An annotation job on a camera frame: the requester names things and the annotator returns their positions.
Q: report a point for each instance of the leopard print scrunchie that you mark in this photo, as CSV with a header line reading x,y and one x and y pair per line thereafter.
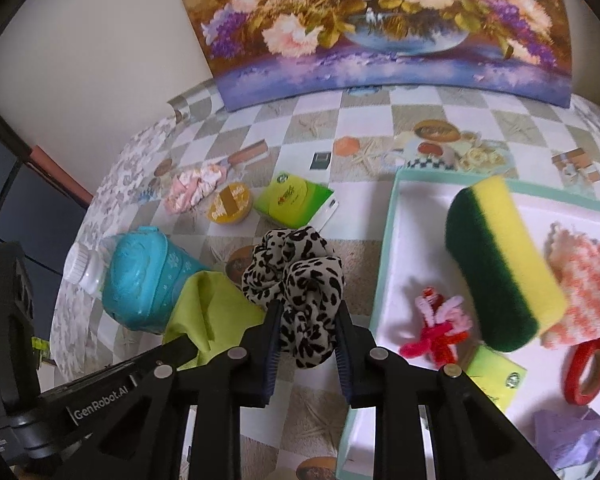
x,y
305,280

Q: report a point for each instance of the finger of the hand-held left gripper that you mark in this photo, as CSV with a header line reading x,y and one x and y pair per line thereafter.
x,y
170,352

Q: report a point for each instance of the yellow green sponge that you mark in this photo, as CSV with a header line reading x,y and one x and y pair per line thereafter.
x,y
500,270

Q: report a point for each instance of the checked tablecloth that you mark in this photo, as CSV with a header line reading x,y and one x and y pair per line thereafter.
x,y
360,125

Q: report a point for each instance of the red tape roll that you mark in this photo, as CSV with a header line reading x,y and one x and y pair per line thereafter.
x,y
577,370

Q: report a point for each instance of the white plastic bottle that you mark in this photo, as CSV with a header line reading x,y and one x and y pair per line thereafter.
x,y
82,265

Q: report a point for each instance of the flower painting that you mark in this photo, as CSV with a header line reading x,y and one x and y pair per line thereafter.
x,y
380,35

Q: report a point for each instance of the green tissue packet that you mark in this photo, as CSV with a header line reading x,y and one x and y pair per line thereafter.
x,y
290,197
495,372

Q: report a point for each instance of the teal zip pouch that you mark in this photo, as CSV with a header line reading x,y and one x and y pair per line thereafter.
x,y
140,280

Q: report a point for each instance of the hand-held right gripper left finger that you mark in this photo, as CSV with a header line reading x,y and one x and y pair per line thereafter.
x,y
275,345

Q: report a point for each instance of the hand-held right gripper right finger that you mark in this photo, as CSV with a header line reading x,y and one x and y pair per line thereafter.
x,y
342,355

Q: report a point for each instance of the pink white zigzag cloth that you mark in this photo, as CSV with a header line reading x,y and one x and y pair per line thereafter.
x,y
590,285

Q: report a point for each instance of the purple cloth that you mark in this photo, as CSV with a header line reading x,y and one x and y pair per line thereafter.
x,y
565,435

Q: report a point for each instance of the red pink pipe-cleaner flower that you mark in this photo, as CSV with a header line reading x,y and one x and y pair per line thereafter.
x,y
440,330

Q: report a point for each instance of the grey floral tablecloth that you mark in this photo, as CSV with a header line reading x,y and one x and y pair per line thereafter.
x,y
125,175

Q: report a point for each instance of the lime green cloth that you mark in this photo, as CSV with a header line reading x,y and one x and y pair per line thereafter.
x,y
215,310

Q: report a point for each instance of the white tray with teal rim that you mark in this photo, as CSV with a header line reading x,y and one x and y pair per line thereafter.
x,y
415,260

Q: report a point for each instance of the dark cabinet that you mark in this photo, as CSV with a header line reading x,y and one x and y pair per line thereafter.
x,y
30,200

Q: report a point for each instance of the yellow round tin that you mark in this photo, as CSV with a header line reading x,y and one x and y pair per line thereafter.
x,y
230,202

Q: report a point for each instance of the pink scrunchie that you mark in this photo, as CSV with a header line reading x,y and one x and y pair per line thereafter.
x,y
195,187

